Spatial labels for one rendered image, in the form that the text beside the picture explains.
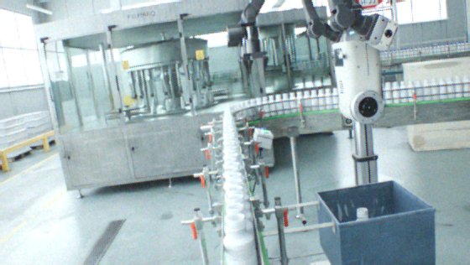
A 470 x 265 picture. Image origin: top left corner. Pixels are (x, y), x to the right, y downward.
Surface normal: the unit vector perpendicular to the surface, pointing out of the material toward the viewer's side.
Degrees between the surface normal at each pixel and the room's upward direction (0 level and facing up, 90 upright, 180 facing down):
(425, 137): 90
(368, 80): 101
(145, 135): 90
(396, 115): 90
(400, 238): 90
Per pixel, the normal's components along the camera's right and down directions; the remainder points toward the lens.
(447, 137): -0.31, 0.18
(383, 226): 0.02, 0.17
